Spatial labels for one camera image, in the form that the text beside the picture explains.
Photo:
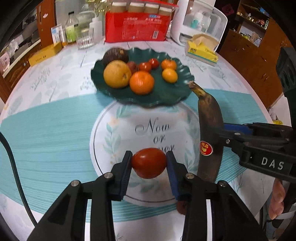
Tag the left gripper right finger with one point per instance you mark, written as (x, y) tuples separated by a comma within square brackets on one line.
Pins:
[(214, 210)]

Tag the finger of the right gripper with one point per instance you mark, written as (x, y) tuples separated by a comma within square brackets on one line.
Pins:
[(238, 128), (233, 141)]

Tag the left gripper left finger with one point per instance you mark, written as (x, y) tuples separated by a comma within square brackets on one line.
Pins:
[(65, 219)]

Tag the overripe brown banana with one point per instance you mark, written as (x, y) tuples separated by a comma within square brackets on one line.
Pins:
[(211, 122)]

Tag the large orange with stem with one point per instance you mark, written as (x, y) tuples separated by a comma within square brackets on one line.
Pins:
[(141, 83)]

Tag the dark avocado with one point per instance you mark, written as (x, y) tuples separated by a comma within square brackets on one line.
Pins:
[(115, 53)]

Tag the small red tomato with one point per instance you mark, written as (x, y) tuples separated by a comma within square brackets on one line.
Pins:
[(145, 66), (154, 63)]

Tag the dark red wrinkled fruit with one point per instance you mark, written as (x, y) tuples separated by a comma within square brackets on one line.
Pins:
[(132, 66)]

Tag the person's right hand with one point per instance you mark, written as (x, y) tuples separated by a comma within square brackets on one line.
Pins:
[(276, 205)]

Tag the wooden shelf cabinet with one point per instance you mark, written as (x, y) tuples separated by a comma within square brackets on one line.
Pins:
[(252, 44)]

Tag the dark green wavy plate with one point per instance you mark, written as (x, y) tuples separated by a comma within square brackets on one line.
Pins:
[(163, 93)]

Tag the small orange kumquat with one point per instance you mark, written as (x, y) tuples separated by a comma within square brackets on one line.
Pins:
[(170, 75)]

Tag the yellow tissue pack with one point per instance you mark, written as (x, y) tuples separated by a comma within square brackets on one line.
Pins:
[(202, 47)]

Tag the round white placemat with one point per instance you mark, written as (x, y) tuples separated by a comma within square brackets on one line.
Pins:
[(120, 128)]

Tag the patterned tablecloth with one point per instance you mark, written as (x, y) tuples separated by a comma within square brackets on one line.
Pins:
[(48, 120)]

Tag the white cosmetics storage box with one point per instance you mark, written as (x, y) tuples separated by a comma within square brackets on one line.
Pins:
[(197, 17)]

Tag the yellowish orange fruit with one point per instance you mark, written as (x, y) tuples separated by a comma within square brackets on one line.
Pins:
[(117, 74)]

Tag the red paper cup package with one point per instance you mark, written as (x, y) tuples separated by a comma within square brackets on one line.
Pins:
[(127, 21)]

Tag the yellow flat box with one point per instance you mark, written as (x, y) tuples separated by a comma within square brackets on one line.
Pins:
[(45, 53)]

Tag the white squeeze bottle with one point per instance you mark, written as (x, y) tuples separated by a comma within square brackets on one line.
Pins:
[(96, 26)]

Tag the clear drinking glass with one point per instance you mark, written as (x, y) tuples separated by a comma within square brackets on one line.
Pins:
[(85, 38)]

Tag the white blue carton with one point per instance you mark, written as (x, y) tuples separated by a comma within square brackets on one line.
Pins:
[(55, 31)]

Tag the small metal can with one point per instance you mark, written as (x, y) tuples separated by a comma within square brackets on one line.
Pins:
[(63, 37)]

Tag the wooden kitchen cabinet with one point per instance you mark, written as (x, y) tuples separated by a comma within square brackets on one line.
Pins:
[(35, 36)]

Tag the clear green-label bottle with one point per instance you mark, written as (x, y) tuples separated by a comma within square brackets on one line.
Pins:
[(71, 26)]

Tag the glass door with gold ornament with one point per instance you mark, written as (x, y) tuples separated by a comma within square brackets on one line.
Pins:
[(85, 11)]

